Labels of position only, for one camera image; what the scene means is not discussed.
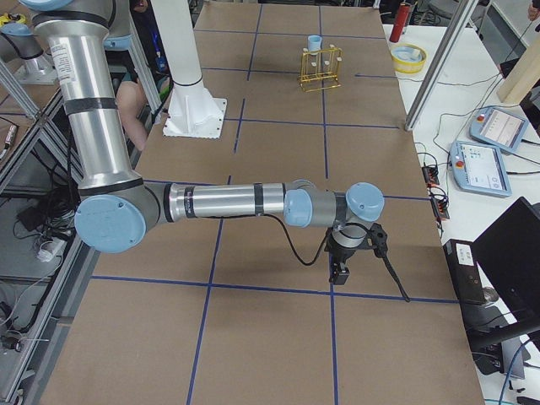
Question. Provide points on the black computer box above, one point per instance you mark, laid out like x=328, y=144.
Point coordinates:
x=465, y=276

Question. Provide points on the black monitor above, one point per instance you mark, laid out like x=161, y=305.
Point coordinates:
x=508, y=254

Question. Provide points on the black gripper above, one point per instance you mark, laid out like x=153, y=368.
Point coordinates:
x=341, y=255

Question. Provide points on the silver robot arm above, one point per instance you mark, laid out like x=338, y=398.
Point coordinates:
x=118, y=208

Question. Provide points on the lower teach pendant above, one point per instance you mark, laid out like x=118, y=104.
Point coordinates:
x=479, y=168

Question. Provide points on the red cylindrical bottle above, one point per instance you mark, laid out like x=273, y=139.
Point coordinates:
x=399, y=22

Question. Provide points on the teach pendant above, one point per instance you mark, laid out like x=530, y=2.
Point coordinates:
x=498, y=127
x=479, y=168

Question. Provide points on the upper teach pendant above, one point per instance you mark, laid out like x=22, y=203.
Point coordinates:
x=498, y=127

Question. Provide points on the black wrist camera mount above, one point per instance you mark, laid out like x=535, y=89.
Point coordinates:
x=378, y=238

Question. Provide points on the yellow tape roll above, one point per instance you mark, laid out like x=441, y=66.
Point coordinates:
x=408, y=58

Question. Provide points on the orange connector box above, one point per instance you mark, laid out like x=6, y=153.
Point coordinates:
x=440, y=207
x=430, y=174

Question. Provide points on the upper orange connector box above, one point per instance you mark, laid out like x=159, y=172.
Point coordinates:
x=430, y=174

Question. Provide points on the seated person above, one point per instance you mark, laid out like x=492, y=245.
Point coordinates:
x=130, y=95

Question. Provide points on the wooden board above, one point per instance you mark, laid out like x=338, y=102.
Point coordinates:
x=522, y=77

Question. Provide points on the light blue plastic cup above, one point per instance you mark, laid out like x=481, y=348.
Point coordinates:
x=314, y=44

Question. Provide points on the lower orange connector box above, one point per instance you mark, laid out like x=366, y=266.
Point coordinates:
x=440, y=207

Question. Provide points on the aluminium frame post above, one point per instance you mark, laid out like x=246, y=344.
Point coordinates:
x=451, y=36

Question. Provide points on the gold wire cup holder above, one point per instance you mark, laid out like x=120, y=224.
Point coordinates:
x=320, y=69

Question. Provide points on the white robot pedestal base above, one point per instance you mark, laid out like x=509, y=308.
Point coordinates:
x=193, y=112

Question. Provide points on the white power strip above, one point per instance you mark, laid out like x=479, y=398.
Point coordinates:
x=49, y=249

